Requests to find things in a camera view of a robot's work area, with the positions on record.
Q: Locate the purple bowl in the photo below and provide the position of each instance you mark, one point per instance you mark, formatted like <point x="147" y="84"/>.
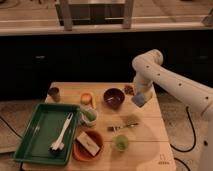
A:
<point x="113" y="98"/>

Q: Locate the white mug with green item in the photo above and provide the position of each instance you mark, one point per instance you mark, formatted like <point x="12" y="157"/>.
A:
<point x="89" y="116"/>

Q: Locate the green cup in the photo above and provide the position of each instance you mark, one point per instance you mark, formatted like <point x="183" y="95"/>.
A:
<point x="121" y="143"/>

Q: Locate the green plastic tray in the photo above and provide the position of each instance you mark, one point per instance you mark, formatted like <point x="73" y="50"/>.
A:
<point x="43" y="129"/>

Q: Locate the orange yellow toy food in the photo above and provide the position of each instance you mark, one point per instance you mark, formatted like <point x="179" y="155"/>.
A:
<point x="88" y="98"/>

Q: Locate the brown toy item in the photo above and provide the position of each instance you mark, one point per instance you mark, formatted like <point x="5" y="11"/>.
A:
<point x="128" y="89"/>

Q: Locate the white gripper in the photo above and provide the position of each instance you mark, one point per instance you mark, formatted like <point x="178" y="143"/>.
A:
<point x="144" y="88"/>

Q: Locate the orange bowl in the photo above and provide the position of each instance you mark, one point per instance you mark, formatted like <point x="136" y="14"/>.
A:
<point x="81" y="154"/>

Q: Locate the wooden block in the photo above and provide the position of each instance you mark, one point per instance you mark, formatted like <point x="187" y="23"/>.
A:
<point x="86" y="141"/>

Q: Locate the blue sponge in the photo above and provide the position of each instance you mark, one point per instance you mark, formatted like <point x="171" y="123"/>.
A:
<point x="138" y="100"/>

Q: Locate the small dark cup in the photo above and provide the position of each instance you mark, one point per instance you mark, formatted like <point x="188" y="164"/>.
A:
<point x="54" y="93"/>

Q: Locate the wooden chair frame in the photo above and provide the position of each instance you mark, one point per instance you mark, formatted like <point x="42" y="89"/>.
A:
<point x="94" y="12"/>

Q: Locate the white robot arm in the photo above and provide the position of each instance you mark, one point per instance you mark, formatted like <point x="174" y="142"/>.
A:
<point x="149" y="70"/>

